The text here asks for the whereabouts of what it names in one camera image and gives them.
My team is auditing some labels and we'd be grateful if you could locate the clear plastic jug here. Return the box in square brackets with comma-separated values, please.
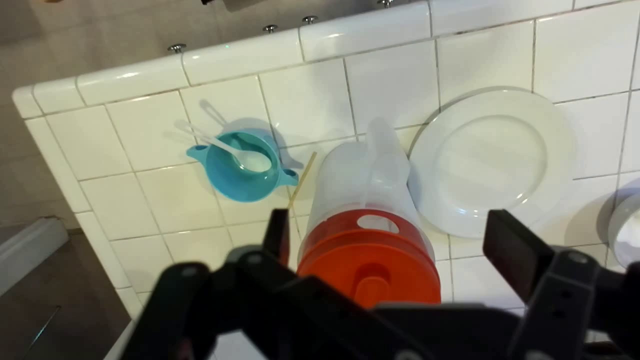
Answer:
[309, 116, 430, 268]

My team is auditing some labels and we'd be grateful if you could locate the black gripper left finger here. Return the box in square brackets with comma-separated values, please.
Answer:
[119, 207, 376, 360]

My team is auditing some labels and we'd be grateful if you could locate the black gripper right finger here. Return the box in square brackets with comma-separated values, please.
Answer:
[482, 207, 640, 360]

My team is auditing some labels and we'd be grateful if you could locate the white round dinner plate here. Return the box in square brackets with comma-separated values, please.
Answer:
[406, 86, 580, 242]

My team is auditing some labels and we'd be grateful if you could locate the white ceramic bowl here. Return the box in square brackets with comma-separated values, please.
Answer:
[604, 188, 640, 270]

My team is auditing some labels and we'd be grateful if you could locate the white plastic spoon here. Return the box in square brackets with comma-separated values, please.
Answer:
[174, 117, 274, 173]

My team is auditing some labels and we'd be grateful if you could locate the blue plastic cup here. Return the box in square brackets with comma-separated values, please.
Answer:
[185, 128, 300, 204]

